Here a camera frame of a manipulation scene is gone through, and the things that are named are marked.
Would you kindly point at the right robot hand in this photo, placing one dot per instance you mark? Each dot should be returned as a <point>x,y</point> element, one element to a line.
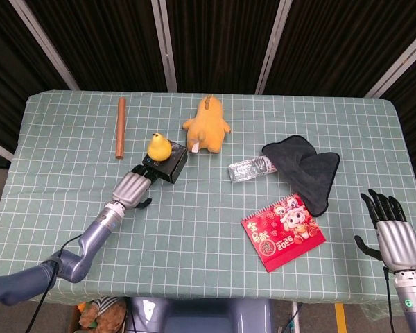
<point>398,243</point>

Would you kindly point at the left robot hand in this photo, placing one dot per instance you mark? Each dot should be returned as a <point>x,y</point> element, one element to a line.
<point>131,189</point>

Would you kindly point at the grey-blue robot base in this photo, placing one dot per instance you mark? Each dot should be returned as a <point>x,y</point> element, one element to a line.
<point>201,319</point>

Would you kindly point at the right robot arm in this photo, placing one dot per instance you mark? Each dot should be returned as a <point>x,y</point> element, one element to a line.
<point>412,305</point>

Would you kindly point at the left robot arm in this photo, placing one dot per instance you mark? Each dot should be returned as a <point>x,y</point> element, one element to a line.
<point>90,239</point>

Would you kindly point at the black cardboard box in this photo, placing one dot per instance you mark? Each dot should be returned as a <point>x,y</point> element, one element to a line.
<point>173,166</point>

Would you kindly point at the yellow pear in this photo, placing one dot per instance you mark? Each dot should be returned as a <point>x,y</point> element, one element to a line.
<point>158,149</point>

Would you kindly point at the brown wooden rod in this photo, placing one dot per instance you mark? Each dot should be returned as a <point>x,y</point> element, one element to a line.
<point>121,128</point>

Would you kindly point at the green checked tablecloth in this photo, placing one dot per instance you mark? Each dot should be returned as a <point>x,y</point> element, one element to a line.
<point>194,225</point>

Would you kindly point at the orange plush toy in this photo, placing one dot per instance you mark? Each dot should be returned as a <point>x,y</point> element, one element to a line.
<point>208,128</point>

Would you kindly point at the dark grey cloth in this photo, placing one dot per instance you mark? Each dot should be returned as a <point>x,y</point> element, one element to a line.
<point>308,173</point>

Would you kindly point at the red 2026 desk calendar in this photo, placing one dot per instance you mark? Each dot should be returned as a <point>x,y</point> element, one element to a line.
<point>284,239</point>

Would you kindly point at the silver foil packet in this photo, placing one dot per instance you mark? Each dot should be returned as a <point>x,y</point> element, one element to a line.
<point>246,170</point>

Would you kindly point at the metal table leg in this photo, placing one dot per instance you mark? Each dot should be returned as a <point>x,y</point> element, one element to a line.
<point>296,319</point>

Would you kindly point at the brown stuffed toy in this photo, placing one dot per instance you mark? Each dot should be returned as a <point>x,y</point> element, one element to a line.
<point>107,318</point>

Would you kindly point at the white frame post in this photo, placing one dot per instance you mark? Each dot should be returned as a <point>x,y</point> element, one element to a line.
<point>45,45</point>
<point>164,45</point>
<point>0,148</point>
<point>273,45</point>
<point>398,66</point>

